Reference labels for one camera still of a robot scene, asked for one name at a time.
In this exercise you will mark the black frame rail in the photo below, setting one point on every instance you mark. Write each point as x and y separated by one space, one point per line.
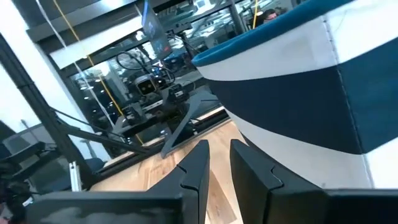
211 123

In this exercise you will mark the silver aluminium extrusion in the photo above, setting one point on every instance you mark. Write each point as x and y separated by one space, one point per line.
75 175

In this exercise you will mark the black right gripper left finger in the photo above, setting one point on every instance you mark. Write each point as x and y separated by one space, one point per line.
124 208

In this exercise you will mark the hanging dark monitor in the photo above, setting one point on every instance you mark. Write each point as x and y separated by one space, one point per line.
155 34

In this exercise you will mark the black frame post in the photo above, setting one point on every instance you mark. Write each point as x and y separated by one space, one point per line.
40 102

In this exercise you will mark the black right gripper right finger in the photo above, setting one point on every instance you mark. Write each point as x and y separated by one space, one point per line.
295 208

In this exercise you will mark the person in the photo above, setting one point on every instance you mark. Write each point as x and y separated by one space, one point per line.
270 15

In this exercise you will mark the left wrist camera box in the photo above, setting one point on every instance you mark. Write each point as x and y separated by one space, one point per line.
144 86

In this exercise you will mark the grey frame brace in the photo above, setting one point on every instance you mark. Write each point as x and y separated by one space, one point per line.
180 127

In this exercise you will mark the black frame crossbar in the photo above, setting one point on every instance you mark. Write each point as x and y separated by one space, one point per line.
102 138

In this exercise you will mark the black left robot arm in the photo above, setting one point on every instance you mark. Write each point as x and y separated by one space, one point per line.
177 93

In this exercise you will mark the navy white striped fabric bin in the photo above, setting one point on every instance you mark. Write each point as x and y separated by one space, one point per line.
295 109

